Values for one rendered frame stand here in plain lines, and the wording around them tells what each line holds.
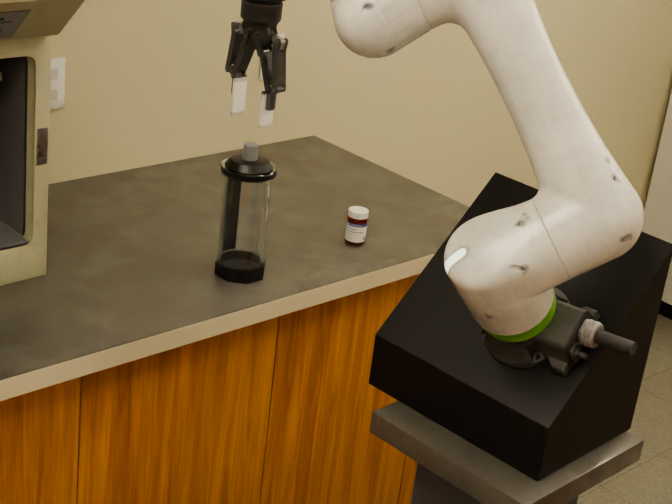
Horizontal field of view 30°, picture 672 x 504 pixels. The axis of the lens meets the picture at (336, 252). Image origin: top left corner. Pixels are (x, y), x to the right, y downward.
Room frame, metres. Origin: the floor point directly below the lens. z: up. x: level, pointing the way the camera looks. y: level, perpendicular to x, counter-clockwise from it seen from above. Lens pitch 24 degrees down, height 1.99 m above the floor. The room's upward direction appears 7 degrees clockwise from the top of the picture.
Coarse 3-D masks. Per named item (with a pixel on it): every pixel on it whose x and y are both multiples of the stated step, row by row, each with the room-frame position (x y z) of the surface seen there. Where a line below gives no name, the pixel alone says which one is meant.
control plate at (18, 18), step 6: (0, 12) 1.96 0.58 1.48; (6, 12) 1.96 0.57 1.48; (12, 12) 1.97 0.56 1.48; (18, 12) 1.98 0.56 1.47; (24, 12) 1.99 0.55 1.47; (6, 18) 1.98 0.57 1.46; (12, 18) 1.99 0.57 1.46; (18, 18) 2.00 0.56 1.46; (24, 18) 2.01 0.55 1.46; (0, 24) 1.98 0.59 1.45; (6, 24) 1.99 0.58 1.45; (12, 24) 2.00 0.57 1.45; (18, 24) 2.01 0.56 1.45; (6, 30) 2.01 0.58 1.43; (12, 30) 2.02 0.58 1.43; (0, 36) 2.02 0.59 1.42; (6, 36) 2.03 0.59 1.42
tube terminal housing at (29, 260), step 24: (0, 48) 2.06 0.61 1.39; (24, 48) 2.09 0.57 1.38; (48, 48) 2.12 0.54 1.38; (48, 72) 2.12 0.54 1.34; (48, 96) 2.13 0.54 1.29; (48, 120) 2.13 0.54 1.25; (48, 144) 2.13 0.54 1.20; (48, 168) 2.13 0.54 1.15; (0, 264) 2.06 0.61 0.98; (24, 264) 2.09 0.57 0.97
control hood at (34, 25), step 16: (0, 0) 1.93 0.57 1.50; (16, 0) 1.95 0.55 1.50; (32, 0) 1.97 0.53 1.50; (48, 0) 2.00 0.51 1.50; (64, 0) 2.02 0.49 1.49; (80, 0) 2.05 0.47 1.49; (32, 16) 2.01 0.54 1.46; (48, 16) 2.04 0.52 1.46; (64, 16) 2.06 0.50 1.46; (16, 32) 2.03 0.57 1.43; (32, 32) 2.06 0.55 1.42; (48, 32) 2.08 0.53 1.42
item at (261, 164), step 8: (248, 144) 2.24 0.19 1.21; (256, 144) 2.24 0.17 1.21; (248, 152) 2.23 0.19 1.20; (256, 152) 2.24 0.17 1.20; (232, 160) 2.22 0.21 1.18; (240, 160) 2.23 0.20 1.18; (248, 160) 2.23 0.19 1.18; (256, 160) 2.24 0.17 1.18; (264, 160) 2.24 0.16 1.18; (232, 168) 2.21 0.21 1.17; (240, 168) 2.20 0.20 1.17; (248, 168) 2.20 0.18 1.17; (256, 168) 2.21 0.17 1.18; (264, 168) 2.22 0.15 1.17; (272, 168) 2.24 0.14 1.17
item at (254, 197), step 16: (224, 160) 2.25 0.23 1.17; (224, 176) 2.23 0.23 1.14; (256, 176) 2.19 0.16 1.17; (224, 192) 2.22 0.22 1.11; (240, 192) 2.20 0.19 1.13; (256, 192) 2.20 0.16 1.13; (224, 208) 2.22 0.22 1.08; (240, 208) 2.20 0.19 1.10; (256, 208) 2.20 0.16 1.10; (224, 224) 2.21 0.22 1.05; (240, 224) 2.20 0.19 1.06; (256, 224) 2.21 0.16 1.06; (224, 240) 2.21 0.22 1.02; (240, 240) 2.20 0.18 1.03; (256, 240) 2.21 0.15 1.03; (224, 256) 2.21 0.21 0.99; (240, 256) 2.20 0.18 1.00; (256, 256) 2.21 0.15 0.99
